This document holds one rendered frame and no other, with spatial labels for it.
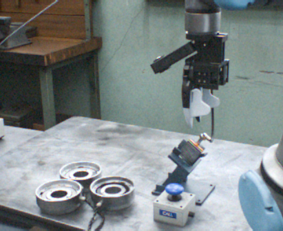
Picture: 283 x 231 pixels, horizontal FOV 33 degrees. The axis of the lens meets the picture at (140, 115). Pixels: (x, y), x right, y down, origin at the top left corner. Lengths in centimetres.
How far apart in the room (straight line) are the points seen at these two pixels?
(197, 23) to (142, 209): 43
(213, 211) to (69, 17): 203
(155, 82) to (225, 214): 182
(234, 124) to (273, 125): 22
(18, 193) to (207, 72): 55
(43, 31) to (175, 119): 99
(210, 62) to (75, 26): 195
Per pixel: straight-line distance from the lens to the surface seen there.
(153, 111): 289
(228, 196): 116
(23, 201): 118
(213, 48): 101
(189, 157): 112
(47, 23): 303
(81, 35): 289
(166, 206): 102
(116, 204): 108
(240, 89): 264
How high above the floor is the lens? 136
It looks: 19 degrees down
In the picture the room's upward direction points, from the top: 1 degrees counter-clockwise
